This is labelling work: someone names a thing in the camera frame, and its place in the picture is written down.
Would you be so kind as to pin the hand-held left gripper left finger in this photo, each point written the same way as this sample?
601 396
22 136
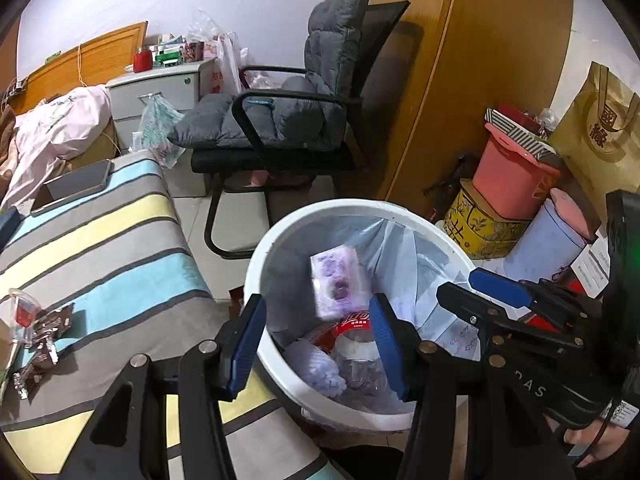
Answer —
245 350

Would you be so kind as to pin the brown blanket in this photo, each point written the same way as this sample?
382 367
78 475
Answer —
4 125

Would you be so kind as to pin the kraft paper bag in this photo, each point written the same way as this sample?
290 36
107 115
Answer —
600 135

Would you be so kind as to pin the dark red patterned tin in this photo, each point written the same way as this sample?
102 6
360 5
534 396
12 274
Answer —
193 52

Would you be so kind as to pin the green white box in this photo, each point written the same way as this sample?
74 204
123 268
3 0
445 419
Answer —
169 54

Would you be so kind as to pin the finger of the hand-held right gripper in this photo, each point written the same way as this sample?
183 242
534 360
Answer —
470 307
500 287

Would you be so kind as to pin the white round waste bin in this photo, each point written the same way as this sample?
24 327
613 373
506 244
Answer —
350 206

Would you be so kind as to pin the green printed plastic bag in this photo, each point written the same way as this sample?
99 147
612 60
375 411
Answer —
157 130

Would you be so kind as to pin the dark blue glasses case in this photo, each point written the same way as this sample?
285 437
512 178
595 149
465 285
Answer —
7 225

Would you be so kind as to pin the person's right hand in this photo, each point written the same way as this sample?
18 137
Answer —
587 442

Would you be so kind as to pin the wooden headboard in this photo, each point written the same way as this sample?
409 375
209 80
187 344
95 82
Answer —
100 55

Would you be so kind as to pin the pink bucket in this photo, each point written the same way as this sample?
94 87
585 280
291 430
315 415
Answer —
505 175

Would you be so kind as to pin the clear plastic bag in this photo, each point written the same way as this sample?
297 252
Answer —
205 25

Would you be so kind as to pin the white power strip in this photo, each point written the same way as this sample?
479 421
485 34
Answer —
16 89

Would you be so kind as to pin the white bag red print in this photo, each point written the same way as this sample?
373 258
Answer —
225 67

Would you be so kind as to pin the wide wooden wardrobe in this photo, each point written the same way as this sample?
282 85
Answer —
475 60

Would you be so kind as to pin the brown snack wrapper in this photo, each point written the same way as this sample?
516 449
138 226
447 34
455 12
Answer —
30 375
52 325

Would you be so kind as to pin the clear bottle red label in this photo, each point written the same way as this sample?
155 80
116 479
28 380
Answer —
355 360

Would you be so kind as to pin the yellow patterned tin box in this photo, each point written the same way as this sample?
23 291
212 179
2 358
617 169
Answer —
480 225

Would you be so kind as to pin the small clear plastic cup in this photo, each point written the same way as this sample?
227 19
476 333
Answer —
22 310

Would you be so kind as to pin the red jar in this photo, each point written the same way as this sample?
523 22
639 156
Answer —
142 60

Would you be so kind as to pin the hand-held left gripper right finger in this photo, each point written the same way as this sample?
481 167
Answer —
390 345

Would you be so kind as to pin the white printed box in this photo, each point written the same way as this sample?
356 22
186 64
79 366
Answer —
590 270

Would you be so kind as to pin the grey cushioned black chair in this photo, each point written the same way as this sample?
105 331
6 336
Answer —
330 60

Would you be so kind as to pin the grey nightstand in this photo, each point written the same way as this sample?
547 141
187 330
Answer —
150 90

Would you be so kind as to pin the purple milk carton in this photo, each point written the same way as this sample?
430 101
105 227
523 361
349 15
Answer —
337 280

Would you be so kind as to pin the pale blue bin liner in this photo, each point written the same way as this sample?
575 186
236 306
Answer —
420 265

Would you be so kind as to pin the pink duvet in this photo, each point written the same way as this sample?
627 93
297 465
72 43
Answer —
55 125

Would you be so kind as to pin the dark tablet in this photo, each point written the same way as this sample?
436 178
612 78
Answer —
75 185

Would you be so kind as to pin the black white striped box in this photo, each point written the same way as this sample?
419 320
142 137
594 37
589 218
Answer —
520 135

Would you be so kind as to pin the pale blue bin pink lid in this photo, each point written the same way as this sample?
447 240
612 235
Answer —
540 245

